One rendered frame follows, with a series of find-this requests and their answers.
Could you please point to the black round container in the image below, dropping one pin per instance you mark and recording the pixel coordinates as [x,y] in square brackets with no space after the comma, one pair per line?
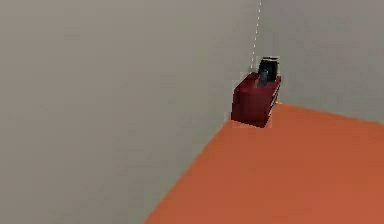
[270,68]

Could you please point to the dark red chest of drawers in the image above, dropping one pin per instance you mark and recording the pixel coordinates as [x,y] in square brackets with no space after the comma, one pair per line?
[250,103]

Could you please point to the small grey cylinder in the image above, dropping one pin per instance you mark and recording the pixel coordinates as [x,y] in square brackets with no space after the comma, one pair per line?
[263,78]

